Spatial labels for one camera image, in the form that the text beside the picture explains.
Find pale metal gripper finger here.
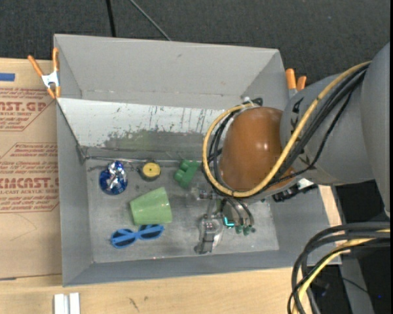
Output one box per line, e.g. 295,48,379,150
194,216,223,255
191,186,217,203

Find green toy block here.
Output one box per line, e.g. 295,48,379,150
173,158,201,190

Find light green cup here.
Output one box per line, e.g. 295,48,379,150
128,186,174,226

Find yellow and grey round cap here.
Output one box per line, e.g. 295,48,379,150
137,161,162,183

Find blue sunglasses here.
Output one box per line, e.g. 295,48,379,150
110,224,166,249

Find blue and silver foil toy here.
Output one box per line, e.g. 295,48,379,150
98,160,129,196

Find grey metal bin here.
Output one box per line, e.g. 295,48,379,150
53,33,343,287

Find brown cardboard board red print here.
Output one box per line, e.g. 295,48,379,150
0,56,64,282

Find black cylinder on white bracket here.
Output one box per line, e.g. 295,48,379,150
271,178,316,203

